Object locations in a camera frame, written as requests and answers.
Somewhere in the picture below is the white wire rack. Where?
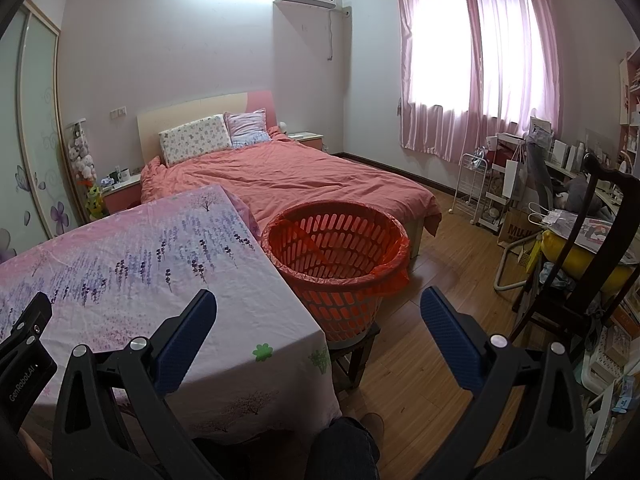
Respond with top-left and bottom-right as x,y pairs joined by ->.
452,152 -> 491,223

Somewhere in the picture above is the dark wooden stool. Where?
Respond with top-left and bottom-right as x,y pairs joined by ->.
327,322 -> 382,391

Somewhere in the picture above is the beige pink headboard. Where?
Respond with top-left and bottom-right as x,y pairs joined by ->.
136,90 -> 280,168

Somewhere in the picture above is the white pink bookshelf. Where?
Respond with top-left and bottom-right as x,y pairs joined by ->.
617,45 -> 640,156

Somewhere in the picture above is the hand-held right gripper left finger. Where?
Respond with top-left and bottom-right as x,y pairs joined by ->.
52,287 -> 218,480

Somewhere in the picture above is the floral sliding door wardrobe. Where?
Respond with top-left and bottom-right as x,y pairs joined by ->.
0,0 -> 86,266

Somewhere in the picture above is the orange plastic basket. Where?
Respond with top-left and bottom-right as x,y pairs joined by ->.
261,199 -> 412,343

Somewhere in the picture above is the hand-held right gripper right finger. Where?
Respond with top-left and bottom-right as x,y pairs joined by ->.
420,286 -> 586,480

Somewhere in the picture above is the person's leg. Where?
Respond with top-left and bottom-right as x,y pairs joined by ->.
305,417 -> 381,480

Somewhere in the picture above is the yellow cushion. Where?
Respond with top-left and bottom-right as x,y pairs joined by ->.
540,230 -> 636,286

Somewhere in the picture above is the dark wooden chair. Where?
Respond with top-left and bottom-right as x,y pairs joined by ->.
507,152 -> 640,361

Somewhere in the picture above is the green yellow plush toy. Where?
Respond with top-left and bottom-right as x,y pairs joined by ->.
85,182 -> 106,220

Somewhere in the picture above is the printed paper sheet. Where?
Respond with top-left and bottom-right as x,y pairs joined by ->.
542,210 -> 636,261

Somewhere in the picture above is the white plastic crate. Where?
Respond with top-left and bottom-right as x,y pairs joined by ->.
580,330 -> 640,461

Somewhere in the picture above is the white paper bag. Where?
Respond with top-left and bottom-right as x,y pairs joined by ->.
501,142 -> 526,201

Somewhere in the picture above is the white floral pillow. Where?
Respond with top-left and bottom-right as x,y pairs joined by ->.
158,114 -> 233,167

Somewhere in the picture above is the pink floral tablecloth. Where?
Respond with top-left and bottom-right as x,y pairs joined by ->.
0,184 -> 343,448

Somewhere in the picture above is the brown paper bag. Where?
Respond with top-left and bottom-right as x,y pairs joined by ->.
497,207 -> 545,253

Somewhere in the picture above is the pink striped pillow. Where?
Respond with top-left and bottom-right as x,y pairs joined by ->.
224,108 -> 271,148

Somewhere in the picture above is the white storage cart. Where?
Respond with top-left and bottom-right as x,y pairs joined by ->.
477,135 -> 526,233

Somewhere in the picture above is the white metal frame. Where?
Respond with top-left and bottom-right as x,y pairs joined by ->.
492,237 -> 541,293

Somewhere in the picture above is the bed with salmon duvet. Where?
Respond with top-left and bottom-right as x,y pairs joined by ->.
139,132 -> 443,261

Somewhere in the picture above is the pink curtain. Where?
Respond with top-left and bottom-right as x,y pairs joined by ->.
392,0 -> 563,165

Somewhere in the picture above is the pink white nightstand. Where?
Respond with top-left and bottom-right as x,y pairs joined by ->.
287,131 -> 325,151
102,172 -> 143,216

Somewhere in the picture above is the cluttered white desk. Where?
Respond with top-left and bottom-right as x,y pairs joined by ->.
530,115 -> 640,221

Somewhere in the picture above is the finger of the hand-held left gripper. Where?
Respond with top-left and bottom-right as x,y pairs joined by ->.
0,291 -> 53,361

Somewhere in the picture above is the grey cloth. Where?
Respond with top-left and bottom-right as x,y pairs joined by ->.
560,172 -> 608,216

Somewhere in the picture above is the brown shoe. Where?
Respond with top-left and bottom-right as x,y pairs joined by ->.
360,412 -> 386,456

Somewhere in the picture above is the plush toy column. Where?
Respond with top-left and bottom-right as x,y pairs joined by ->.
67,119 -> 98,186

